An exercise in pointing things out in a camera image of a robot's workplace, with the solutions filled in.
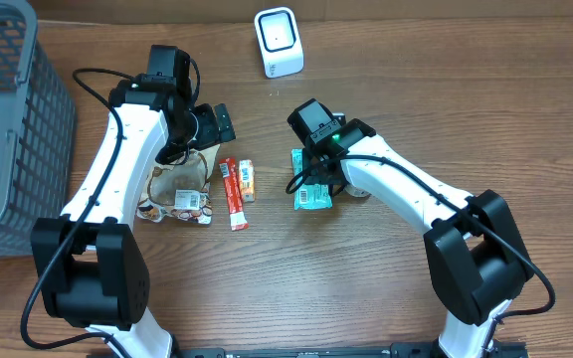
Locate teal orange soup packet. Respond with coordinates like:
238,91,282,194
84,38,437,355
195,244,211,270
291,149,332,211

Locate green white cup container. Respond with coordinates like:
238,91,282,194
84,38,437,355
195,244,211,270
344,184,370,198

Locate red snack packet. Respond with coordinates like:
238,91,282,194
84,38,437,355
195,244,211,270
219,157,249,231

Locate white brown snack bag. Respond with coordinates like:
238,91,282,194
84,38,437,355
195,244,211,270
136,144,220,225

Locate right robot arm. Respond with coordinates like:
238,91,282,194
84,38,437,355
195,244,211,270
287,98,534,357

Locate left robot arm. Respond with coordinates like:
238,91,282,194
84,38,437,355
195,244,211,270
20,45,235,357

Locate white barcode scanner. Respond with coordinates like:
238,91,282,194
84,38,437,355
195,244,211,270
254,7,304,79

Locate grey plastic mesh basket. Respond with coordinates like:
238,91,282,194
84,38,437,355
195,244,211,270
0,0,77,257

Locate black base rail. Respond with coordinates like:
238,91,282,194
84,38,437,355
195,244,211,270
176,341,446,358

